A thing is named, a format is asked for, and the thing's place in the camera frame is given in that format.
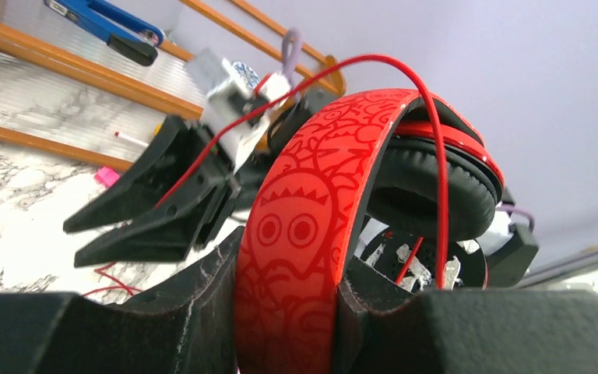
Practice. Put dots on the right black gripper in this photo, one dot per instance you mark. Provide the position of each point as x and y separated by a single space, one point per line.
193 215

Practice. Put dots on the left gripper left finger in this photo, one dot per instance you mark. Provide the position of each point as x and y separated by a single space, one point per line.
182 325

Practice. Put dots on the pink highlighter marker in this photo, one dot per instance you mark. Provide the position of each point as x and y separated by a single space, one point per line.
106 176

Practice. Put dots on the blue white round container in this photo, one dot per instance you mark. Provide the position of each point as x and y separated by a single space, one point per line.
247 73

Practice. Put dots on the red black headphones with cable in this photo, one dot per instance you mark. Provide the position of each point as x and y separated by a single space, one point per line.
300 237

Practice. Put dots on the blue black tool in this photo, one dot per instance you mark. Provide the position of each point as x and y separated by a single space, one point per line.
121 31

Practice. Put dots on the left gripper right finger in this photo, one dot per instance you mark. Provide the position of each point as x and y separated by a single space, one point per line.
382 328

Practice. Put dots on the orange wooden rack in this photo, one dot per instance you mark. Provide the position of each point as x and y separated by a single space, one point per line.
20 45

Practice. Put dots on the yellow red small block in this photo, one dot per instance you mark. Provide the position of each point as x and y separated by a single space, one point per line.
157 129

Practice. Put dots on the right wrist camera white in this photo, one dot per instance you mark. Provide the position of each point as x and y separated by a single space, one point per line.
228 98

